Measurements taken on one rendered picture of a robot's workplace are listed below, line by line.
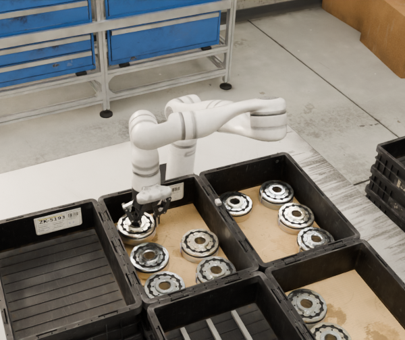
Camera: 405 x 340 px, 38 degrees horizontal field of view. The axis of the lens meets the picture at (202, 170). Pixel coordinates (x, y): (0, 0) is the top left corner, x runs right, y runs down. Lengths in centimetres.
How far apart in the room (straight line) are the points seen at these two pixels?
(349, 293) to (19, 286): 84
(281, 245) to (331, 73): 271
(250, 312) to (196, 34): 242
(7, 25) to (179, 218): 182
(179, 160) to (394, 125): 215
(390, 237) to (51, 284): 104
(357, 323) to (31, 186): 114
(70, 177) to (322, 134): 191
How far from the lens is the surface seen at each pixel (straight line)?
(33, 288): 158
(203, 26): 367
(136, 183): 152
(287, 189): 181
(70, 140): 348
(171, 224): 170
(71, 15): 332
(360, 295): 160
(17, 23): 327
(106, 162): 214
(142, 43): 354
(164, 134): 142
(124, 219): 165
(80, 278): 158
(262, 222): 173
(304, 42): 466
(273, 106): 147
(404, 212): 255
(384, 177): 257
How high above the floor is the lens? 201
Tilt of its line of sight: 38 degrees down
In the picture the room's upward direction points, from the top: 3 degrees clockwise
